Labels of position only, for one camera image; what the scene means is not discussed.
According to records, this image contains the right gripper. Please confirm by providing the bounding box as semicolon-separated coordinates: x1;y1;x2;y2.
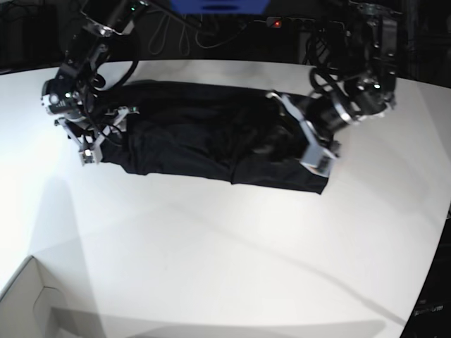
54;106;140;157

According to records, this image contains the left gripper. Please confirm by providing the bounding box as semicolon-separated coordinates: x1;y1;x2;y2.
266;91;338;158

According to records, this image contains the dark navy t-shirt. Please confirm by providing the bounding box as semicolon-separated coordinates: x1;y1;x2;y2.
93;81;328;194

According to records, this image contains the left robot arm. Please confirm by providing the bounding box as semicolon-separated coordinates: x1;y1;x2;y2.
254;1;399;167

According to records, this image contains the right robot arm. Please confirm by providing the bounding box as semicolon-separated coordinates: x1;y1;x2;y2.
41;1;150;165

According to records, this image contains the white power strip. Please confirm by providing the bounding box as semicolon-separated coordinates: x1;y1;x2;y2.
264;16;345;31

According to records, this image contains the blue box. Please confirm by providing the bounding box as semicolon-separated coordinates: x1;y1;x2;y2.
170;0;270;14

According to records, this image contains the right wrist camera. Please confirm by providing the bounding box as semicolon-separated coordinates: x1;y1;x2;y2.
79;148;103;165

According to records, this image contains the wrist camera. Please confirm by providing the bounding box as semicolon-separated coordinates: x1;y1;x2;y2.
299;144;336;178
79;148;103;165

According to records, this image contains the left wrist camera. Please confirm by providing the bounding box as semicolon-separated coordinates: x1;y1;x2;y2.
299;144;336;178

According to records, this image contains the white looped cable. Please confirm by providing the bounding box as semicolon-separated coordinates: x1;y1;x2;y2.
147;6;247;56

